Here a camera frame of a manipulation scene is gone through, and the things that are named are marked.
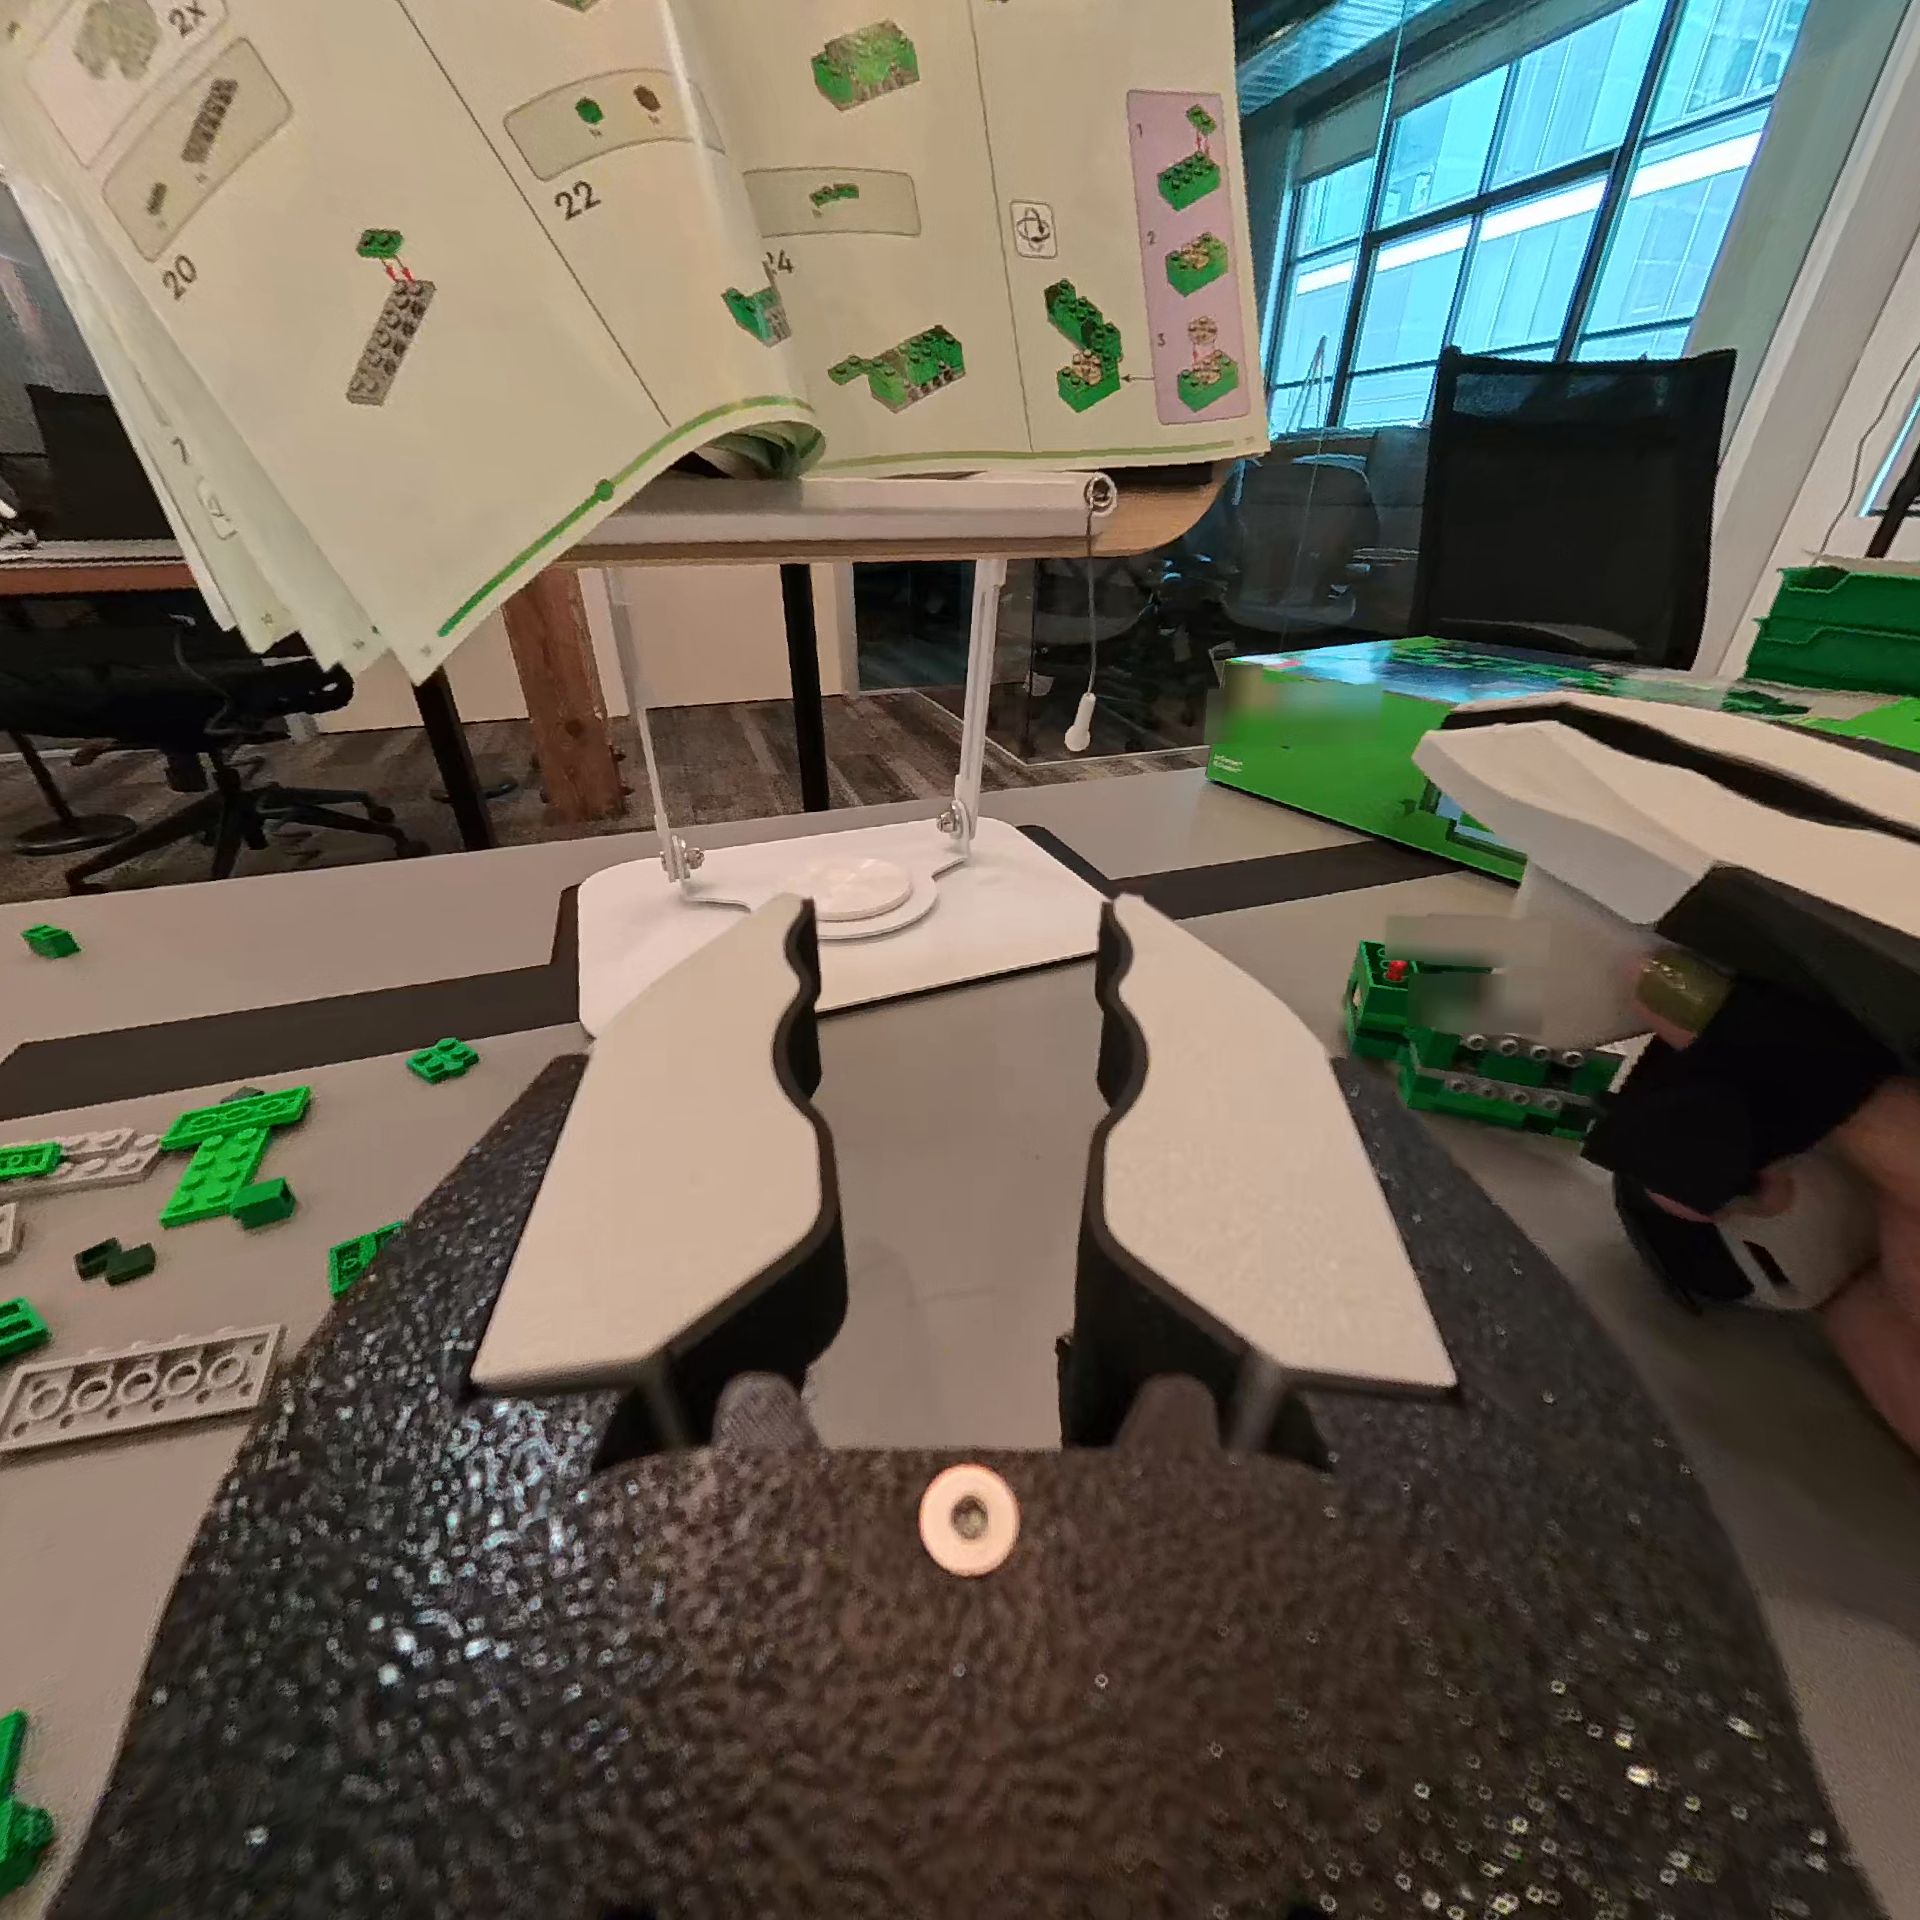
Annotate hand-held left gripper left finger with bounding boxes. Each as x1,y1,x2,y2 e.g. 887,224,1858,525
468,891,848,1442

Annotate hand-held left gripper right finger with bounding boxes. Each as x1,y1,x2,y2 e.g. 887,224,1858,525
1078,896,1462,1442

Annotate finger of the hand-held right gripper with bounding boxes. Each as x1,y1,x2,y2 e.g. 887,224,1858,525
1440,699,1920,828
1412,726,1920,927

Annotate green brick build with grey beams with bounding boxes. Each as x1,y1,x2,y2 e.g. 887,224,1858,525
1342,936,1635,1142

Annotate brick instruction booklet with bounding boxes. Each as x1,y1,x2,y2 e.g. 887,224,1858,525
0,0,1270,684

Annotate grey desk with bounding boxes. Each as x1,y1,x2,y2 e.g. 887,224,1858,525
0,742,1920,1920

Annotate person's right hand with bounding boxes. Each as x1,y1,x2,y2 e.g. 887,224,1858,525
1633,949,1920,1456

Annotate stack of green trays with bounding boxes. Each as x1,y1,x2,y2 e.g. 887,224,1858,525
1746,558,1920,694

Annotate green cardboard box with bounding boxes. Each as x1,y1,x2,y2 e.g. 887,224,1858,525
1207,638,1920,887

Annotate white book stand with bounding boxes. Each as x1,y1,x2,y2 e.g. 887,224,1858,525
577,468,1121,1038

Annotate scattered loose toy bricks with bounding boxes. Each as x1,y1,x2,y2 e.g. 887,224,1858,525
0,920,486,1894

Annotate large paned window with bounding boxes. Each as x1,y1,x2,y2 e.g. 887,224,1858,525
1247,0,1824,436

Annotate white pull cord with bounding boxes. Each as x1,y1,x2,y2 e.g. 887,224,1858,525
1064,479,1121,752

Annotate wooden post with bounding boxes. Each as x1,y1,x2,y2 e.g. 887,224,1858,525
503,562,625,818

